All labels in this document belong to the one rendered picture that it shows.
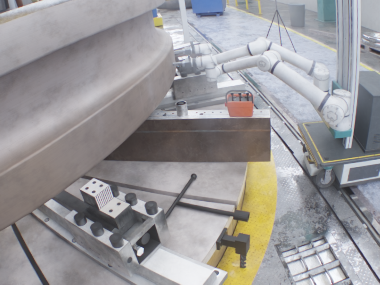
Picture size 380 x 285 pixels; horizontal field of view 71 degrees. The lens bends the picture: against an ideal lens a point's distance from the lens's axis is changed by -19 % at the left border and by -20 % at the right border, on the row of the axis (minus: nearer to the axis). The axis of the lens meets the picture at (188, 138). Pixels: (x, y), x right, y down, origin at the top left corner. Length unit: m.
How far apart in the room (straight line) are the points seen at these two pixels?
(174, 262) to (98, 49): 1.23
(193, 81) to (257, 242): 1.75
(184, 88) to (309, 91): 1.49
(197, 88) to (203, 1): 8.58
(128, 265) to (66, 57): 1.09
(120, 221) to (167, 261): 0.32
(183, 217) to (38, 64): 1.29
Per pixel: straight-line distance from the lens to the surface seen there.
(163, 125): 2.44
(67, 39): 1.53
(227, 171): 2.42
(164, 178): 2.44
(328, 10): 11.00
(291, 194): 2.68
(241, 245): 1.90
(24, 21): 1.41
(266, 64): 2.26
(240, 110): 2.29
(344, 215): 2.55
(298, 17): 9.36
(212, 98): 3.46
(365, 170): 2.72
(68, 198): 2.03
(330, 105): 2.14
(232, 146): 2.43
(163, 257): 1.67
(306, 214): 2.50
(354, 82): 2.47
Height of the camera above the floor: 1.74
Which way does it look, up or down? 30 degrees down
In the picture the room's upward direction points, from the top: 8 degrees counter-clockwise
